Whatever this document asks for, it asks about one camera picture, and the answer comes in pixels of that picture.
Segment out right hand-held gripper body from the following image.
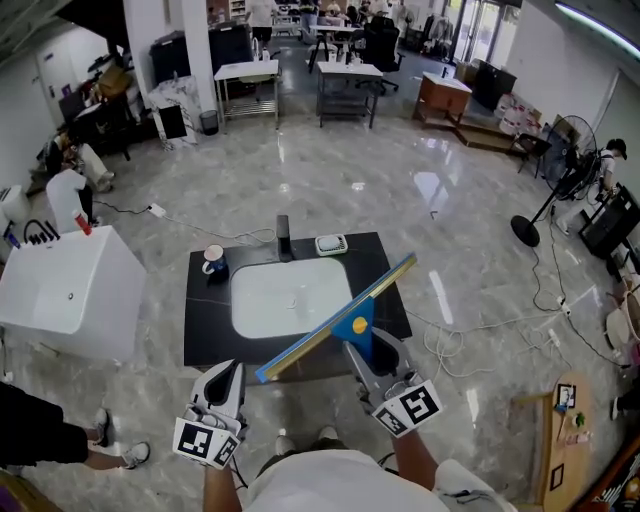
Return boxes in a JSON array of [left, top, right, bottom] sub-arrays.
[[356, 368, 444, 439]]

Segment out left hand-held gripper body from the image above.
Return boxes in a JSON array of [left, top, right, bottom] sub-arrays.
[[172, 399, 248, 470]]

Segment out blue squeegee with brass blade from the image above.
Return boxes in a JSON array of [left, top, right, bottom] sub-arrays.
[[254, 252, 418, 385]]

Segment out person's right forearm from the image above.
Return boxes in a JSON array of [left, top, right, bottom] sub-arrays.
[[392, 428, 441, 494]]

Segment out person's left forearm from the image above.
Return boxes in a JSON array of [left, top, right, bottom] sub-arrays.
[[202, 462, 241, 512]]

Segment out black table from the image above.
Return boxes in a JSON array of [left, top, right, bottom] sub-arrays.
[[183, 230, 414, 384]]

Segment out person's olive shorts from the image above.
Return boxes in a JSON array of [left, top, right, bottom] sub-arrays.
[[257, 435, 354, 479]]

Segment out white sink basin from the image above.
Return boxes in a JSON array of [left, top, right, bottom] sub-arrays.
[[230, 258, 354, 340]]

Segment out person's white shirt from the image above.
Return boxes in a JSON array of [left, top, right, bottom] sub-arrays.
[[244, 448, 519, 512]]

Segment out blue and white mug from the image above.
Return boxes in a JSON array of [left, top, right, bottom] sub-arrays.
[[201, 244, 230, 282]]

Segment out white soap dish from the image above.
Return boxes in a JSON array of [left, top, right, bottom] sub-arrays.
[[314, 233, 349, 258]]

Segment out black sink faucet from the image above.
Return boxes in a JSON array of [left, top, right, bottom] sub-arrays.
[[276, 214, 295, 264]]

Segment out wooden side table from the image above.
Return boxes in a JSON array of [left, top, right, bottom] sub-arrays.
[[512, 369, 596, 506]]

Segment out white bathtub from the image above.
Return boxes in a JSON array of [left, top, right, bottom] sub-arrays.
[[0, 224, 148, 364]]

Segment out red bottle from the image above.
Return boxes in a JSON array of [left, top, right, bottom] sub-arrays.
[[71, 208, 94, 237]]

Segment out black bathtub faucet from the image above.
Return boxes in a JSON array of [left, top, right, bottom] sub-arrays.
[[23, 218, 61, 246]]

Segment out wooden platform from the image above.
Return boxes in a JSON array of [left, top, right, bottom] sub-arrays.
[[454, 118, 521, 154]]

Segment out black equipment cart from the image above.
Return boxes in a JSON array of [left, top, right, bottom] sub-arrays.
[[578, 182, 640, 261]]

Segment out black standing fan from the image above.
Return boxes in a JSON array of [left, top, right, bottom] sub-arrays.
[[510, 114, 599, 249]]

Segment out wooden cabinet with white top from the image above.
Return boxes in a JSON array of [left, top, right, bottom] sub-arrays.
[[412, 71, 474, 132]]

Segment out stack of white packages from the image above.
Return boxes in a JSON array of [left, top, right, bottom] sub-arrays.
[[494, 92, 544, 137]]

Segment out white floor appliance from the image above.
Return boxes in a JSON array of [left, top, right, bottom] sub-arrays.
[[0, 184, 29, 221]]

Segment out black low cabinet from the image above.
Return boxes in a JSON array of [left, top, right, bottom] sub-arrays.
[[472, 59, 519, 112]]

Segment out white top metal table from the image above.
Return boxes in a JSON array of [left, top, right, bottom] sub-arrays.
[[316, 60, 384, 130], [213, 59, 281, 132]]

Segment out marble pattern cabinet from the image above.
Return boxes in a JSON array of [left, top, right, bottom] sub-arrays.
[[147, 74, 204, 149]]

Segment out black office chair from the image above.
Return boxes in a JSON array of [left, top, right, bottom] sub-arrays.
[[355, 14, 406, 96]]

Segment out clothes rack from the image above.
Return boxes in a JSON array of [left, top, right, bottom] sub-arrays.
[[424, 12, 457, 56]]

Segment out large black bin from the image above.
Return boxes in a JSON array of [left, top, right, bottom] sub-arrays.
[[149, 30, 191, 85], [208, 22, 254, 76]]

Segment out white door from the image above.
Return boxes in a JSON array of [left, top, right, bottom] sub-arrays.
[[34, 42, 71, 104]]

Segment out long ceiling light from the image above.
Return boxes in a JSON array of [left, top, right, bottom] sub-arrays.
[[554, 0, 640, 49]]

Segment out white floor cable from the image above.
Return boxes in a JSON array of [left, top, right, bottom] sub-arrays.
[[162, 212, 277, 247], [404, 294, 571, 379]]

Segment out black floor cable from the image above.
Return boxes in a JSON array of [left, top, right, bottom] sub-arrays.
[[529, 214, 631, 371], [92, 198, 152, 216]]

